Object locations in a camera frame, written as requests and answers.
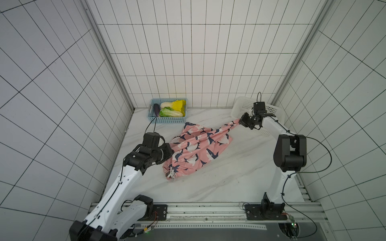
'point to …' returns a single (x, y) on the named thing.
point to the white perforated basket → (240, 105)
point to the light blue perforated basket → (151, 115)
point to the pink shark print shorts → (195, 146)
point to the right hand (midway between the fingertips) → (234, 119)
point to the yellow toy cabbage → (178, 105)
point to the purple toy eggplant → (157, 109)
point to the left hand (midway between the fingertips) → (172, 153)
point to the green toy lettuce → (169, 112)
